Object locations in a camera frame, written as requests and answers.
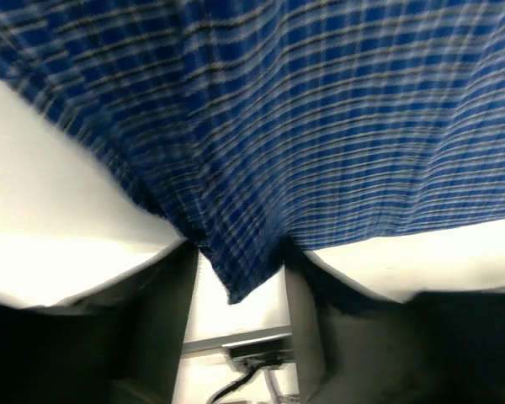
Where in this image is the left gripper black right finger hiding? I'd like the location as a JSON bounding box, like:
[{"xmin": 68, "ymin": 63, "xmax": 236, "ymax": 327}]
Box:
[{"xmin": 284, "ymin": 246, "xmax": 505, "ymax": 403}]

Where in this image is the blue plaid long sleeve shirt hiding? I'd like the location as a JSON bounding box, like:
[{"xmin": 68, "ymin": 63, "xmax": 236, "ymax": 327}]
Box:
[{"xmin": 0, "ymin": 1, "xmax": 505, "ymax": 304}]

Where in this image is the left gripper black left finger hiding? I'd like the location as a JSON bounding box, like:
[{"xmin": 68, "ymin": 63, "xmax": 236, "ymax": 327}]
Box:
[{"xmin": 0, "ymin": 242, "xmax": 199, "ymax": 403}]

